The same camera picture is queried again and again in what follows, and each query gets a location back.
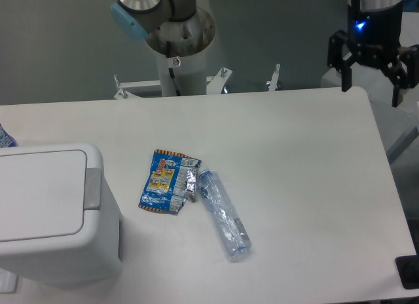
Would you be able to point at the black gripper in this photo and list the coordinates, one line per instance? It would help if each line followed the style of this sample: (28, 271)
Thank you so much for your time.
(376, 24)

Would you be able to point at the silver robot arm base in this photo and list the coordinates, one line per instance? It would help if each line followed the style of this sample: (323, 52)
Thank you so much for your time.
(178, 32)

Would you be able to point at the white plastic trash can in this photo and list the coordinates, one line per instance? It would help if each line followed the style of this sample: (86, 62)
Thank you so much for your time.
(60, 222)

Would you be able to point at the black table clamp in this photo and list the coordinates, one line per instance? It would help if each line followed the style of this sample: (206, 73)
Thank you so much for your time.
(407, 267)

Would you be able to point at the clear plastic bottle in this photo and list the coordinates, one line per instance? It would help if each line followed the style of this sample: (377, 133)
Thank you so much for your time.
(231, 230)

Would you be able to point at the blue snack wrapper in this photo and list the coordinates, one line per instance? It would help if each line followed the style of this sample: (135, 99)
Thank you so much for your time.
(171, 183)

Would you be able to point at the blue patterned packet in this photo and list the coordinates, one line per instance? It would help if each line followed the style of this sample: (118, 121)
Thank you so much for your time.
(6, 140)

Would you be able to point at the white metal mounting frame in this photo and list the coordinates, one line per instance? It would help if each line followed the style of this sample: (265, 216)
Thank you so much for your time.
(175, 85)

